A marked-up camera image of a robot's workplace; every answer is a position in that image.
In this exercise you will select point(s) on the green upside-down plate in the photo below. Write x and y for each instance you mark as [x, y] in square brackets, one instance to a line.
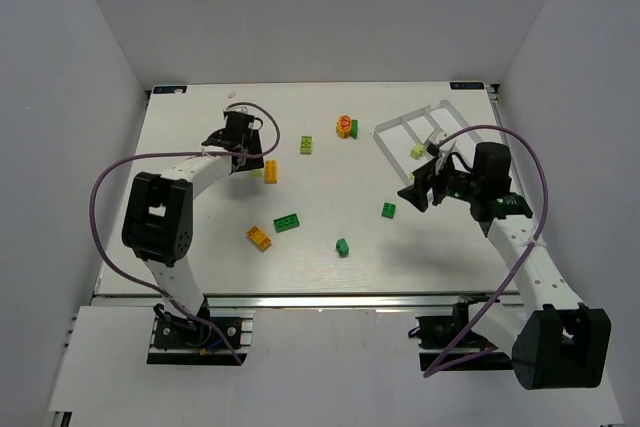
[286, 223]

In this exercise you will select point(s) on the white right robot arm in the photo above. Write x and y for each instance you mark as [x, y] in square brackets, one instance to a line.
[561, 343]

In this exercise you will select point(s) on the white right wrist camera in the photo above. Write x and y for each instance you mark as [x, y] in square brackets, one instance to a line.
[440, 144]

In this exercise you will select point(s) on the lime green 2x3 brick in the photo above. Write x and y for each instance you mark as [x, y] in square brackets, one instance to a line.
[306, 145]

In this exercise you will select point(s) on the aluminium table rail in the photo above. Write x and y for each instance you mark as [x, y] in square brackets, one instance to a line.
[312, 301]

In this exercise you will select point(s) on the white three-compartment tray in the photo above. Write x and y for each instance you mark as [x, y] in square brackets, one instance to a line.
[401, 135]

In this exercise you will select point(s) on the left blue table label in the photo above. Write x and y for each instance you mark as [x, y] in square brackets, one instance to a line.
[169, 90]

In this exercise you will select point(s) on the blue table label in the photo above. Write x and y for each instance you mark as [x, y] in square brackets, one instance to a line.
[169, 90]
[466, 85]

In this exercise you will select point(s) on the dark green brick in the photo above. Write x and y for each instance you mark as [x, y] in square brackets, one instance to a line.
[353, 128]

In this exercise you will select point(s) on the green printed 2x2 brick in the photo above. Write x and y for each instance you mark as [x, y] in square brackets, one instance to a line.
[342, 247]

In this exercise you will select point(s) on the right blue table label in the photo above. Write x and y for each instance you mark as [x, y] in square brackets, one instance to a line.
[466, 85]

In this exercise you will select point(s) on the yellow 2x4 brick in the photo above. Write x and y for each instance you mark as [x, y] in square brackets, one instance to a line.
[270, 172]

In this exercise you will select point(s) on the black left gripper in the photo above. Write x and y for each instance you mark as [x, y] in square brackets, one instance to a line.
[248, 159]

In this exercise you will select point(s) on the yellow round printed brick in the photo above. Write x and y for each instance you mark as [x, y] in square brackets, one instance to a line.
[344, 126]

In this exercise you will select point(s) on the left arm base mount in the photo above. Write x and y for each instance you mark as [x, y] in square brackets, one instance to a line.
[177, 341]

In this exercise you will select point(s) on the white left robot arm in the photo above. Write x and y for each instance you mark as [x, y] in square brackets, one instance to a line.
[159, 219]

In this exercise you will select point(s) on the lime green 2x2 brick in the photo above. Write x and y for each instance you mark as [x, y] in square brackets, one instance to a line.
[417, 151]

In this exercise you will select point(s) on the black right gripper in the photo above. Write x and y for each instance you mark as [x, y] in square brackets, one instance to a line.
[430, 183]

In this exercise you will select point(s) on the yellow upside-down brick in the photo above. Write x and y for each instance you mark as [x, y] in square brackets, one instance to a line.
[261, 240]

